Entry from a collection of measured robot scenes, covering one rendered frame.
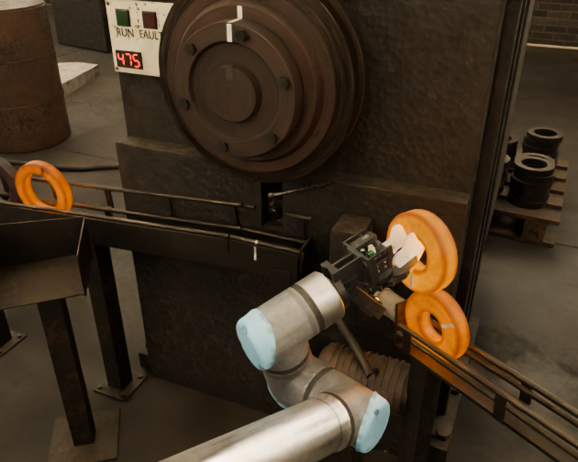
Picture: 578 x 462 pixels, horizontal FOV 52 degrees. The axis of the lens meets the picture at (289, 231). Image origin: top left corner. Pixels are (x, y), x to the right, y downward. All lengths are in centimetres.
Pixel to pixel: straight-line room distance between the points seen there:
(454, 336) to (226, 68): 69
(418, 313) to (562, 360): 121
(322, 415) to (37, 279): 100
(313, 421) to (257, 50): 70
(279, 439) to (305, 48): 74
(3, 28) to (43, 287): 259
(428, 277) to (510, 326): 143
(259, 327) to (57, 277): 84
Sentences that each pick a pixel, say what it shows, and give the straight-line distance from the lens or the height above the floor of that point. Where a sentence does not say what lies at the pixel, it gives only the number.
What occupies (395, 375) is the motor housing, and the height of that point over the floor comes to 53.
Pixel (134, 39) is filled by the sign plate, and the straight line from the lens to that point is 163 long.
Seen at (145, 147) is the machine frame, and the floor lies 87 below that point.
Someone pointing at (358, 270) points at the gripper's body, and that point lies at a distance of 99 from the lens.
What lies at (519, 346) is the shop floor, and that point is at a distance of 241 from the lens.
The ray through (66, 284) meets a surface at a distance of 162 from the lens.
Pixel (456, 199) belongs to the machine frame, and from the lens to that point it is 139.
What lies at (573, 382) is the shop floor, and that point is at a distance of 233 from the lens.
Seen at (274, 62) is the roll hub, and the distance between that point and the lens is 119.
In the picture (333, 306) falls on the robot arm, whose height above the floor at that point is 90.
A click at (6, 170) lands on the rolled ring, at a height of 75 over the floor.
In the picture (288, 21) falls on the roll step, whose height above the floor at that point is 125.
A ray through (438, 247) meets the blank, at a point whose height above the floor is 94.
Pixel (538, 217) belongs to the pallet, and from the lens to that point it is 302.
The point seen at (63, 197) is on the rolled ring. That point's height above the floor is 70.
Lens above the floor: 147
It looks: 30 degrees down
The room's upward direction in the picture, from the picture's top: straight up
